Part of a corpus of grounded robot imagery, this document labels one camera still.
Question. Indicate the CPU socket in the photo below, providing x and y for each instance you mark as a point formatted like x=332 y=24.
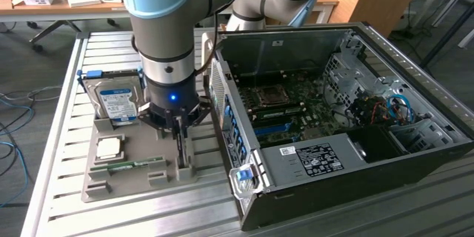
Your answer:
x=272 y=95

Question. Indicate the grey power supply unit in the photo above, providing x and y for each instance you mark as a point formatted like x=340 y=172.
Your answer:
x=278 y=170

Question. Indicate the metal drive cage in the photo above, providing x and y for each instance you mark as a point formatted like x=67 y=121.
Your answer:
x=345 y=81

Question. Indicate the silver CPU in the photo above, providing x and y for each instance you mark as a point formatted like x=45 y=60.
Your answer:
x=109 y=148

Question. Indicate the black open PC case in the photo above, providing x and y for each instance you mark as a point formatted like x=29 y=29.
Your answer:
x=333 y=201

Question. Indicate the green RAM stick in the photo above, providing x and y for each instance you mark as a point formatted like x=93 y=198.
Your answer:
x=126 y=165
x=278 y=113

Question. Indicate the metal disk bay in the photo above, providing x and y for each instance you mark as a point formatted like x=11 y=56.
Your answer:
x=423 y=134

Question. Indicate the blue expansion slot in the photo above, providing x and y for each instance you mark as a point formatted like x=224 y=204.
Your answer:
x=272 y=129

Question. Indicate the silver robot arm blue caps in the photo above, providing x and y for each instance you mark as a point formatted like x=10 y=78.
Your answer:
x=164 y=26

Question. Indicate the green motherboard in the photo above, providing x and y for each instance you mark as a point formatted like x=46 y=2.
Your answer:
x=314 y=120

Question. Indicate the grey parts rack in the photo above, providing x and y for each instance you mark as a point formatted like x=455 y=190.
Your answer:
x=149 y=151

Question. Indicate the grey castor leg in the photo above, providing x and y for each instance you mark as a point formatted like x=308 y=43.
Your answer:
x=49 y=31

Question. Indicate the blue case latch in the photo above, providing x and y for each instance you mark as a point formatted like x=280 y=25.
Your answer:
x=245 y=175

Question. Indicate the wooden desk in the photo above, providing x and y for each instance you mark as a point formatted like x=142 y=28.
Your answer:
x=55 y=9

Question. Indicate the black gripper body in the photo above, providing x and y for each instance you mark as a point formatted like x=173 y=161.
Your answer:
x=170 y=92

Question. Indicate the hard disk in blue caddy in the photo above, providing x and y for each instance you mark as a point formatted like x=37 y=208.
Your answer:
x=115 y=101

